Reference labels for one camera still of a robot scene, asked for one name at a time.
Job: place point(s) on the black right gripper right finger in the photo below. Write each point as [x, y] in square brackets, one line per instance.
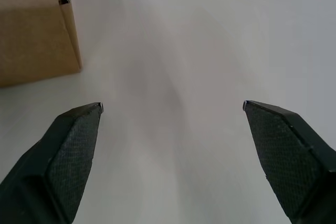
[288, 155]

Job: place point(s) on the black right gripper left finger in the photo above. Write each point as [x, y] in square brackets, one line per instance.
[52, 161]

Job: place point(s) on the brown cardboard box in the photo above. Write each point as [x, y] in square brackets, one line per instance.
[31, 37]

